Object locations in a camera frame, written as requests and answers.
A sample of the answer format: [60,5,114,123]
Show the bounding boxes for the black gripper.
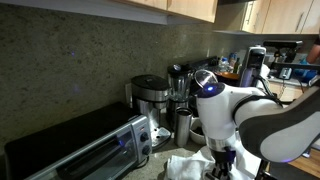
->
[204,146,238,180]

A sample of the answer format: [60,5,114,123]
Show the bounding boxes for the white towel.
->
[164,139,264,180]

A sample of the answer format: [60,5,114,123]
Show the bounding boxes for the stainless steel tumbler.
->
[173,107,194,148]

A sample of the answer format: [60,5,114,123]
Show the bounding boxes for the glass blender black lid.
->
[166,63,195,132]

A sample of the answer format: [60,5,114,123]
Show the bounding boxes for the light wooden lower cabinet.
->
[268,81,314,103]

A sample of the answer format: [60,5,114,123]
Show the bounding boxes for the steel black coffee maker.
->
[130,74,173,151]

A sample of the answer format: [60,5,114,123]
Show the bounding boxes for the black electric stove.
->
[186,55,280,180]

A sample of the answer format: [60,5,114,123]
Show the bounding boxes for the white black soda maker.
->
[239,45,270,90]

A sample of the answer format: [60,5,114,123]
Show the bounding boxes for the small gray clamp device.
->
[278,66,294,81]

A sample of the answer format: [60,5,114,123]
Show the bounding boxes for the blue plastic item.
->
[294,58,318,83]

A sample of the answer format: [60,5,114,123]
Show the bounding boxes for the silver black toaster oven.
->
[3,101,154,180]

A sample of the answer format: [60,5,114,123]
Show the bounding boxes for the wooden upper cabinet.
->
[113,0,219,25]
[213,0,320,35]

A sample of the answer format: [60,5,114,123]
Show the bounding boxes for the black toaster power cord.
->
[133,155,150,170]

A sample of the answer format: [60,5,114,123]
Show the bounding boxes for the black camera stand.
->
[269,48,320,72]

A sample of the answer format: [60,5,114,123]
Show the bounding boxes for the black stereo camera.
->
[263,39,304,51]

